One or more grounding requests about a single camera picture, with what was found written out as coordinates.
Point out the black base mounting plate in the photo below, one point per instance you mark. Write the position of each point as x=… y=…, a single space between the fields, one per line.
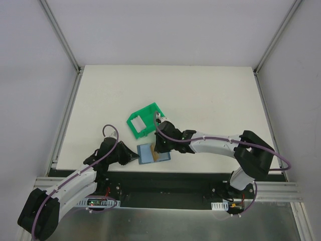
x=190 y=191

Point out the aluminium frame post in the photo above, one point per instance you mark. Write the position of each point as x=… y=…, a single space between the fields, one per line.
x=59 y=34
x=278 y=34

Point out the white cable duct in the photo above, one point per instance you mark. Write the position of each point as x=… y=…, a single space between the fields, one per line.
x=220 y=206
x=98 y=203

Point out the aluminium front rail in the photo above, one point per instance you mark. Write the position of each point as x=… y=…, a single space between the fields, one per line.
x=267 y=191

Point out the right aluminium frame post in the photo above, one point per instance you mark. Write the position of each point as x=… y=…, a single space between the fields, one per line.
x=278 y=34

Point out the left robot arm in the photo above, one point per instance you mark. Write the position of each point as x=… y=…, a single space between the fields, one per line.
x=45 y=208

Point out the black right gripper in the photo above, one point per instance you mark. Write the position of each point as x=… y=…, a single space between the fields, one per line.
x=160 y=143

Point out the gold patterned credit card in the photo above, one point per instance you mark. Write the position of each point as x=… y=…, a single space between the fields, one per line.
x=155 y=154

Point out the left aluminium frame post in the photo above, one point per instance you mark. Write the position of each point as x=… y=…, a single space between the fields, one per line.
x=59 y=34

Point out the right white cable duct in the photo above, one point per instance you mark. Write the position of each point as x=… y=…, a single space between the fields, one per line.
x=220 y=206

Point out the blue leather card holder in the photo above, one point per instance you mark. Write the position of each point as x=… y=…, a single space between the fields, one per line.
x=145 y=156

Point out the green plastic bin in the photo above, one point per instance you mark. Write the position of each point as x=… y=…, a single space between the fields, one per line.
x=141 y=122

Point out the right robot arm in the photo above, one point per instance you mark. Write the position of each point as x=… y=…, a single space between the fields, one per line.
x=252 y=153

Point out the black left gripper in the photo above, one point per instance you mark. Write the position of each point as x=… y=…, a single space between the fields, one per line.
x=123 y=153

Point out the left white cable duct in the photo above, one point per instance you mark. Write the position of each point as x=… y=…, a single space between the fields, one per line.
x=98 y=203

